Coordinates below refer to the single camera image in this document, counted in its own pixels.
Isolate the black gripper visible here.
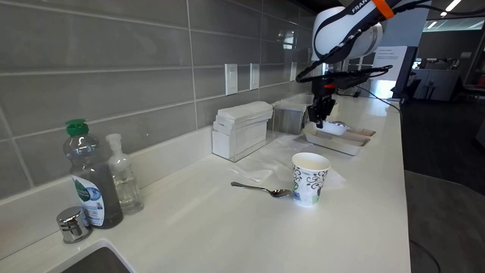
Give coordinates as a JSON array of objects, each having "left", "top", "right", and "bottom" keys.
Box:
[{"left": 308, "top": 74, "right": 338, "bottom": 129}]

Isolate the blue patterned bowl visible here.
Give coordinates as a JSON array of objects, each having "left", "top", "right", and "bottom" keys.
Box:
[{"left": 317, "top": 120, "right": 350, "bottom": 138}]

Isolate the grey metal box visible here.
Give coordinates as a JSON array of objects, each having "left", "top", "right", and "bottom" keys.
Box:
[{"left": 272, "top": 99, "right": 308, "bottom": 137}]

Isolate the patterned paper cup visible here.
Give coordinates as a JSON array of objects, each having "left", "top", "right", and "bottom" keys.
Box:
[{"left": 291, "top": 152, "right": 332, "bottom": 209}]

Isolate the clear plastic bag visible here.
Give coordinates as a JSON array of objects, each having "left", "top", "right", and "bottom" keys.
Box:
[{"left": 229, "top": 134, "right": 350, "bottom": 194}]

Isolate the acrylic white napkin dispenser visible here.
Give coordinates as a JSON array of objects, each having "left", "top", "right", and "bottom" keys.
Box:
[{"left": 211, "top": 100, "right": 275, "bottom": 164}]

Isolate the white poster sign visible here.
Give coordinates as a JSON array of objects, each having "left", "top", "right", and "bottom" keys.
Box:
[{"left": 347, "top": 44, "right": 410, "bottom": 99}]

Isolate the metal spoon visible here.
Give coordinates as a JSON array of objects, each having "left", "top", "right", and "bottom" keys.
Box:
[{"left": 229, "top": 181, "right": 293, "bottom": 199}]

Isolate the clear glass dispenser bottle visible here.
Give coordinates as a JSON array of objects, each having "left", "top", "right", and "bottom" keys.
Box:
[{"left": 105, "top": 132, "right": 146, "bottom": 215}]

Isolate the green-capped dish soap bottle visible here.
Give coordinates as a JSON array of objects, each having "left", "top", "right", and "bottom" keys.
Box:
[{"left": 62, "top": 117, "right": 125, "bottom": 231}]

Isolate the sink basin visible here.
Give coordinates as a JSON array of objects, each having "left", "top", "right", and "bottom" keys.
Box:
[{"left": 47, "top": 240, "right": 137, "bottom": 273}]

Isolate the chrome round knob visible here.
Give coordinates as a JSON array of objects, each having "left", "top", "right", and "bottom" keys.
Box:
[{"left": 55, "top": 205, "right": 94, "bottom": 244}]

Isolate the black counter cable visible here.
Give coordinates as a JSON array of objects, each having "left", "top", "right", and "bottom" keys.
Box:
[{"left": 356, "top": 86, "right": 400, "bottom": 111}]

